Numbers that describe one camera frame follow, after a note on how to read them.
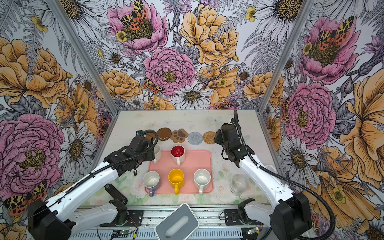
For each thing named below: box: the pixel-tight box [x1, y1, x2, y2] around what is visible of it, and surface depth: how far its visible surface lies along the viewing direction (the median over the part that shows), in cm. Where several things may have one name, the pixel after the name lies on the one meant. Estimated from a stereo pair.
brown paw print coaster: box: [170, 128, 189, 143], surface depth 108 cm
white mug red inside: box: [170, 144, 186, 166], surface depth 91 cm
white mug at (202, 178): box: [193, 168, 211, 195], surface depth 82 cm
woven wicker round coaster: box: [202, 131, 216, 145], surface depth 107 cm
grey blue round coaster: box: [187, 131, 203, 146], surface depth 107 cm
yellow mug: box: [168, 168, 185, 195], surface depth 81 cm
